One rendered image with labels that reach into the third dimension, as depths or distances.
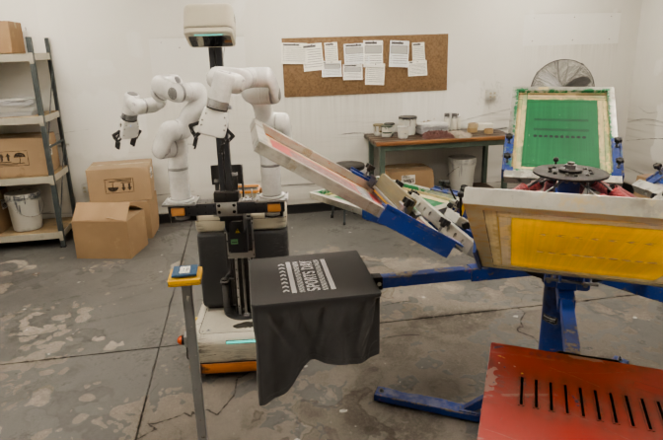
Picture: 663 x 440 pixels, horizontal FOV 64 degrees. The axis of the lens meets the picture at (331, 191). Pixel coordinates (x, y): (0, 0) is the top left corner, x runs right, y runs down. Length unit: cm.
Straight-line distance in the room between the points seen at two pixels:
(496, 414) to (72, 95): 537
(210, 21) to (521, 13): 469
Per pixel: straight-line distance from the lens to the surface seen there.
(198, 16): 241
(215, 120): 197
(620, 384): 141
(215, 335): 318
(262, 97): 234
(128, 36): 588
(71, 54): 600
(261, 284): 213
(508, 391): 131
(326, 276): 216
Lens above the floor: 185
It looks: 15 degrees down
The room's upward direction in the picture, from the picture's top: 1 degrees counter-clockwise
